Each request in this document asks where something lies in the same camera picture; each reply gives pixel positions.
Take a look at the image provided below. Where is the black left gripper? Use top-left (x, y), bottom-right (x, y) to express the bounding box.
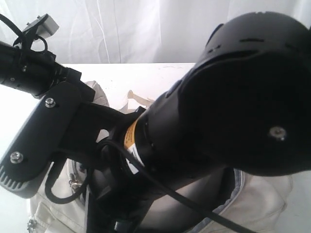
top-left (34, 52), bottom-right (95, 102)

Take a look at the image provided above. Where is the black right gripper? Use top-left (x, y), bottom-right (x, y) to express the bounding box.
top-left (85, 135), bottom-right (195, 233)

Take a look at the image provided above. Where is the cream fabric duffel bag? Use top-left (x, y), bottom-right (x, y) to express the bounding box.
top-left (27, 82), bottom-right (293, 233)

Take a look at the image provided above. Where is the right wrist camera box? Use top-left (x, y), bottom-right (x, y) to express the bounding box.
top-left (0, 82), bottom-right (132, 199)

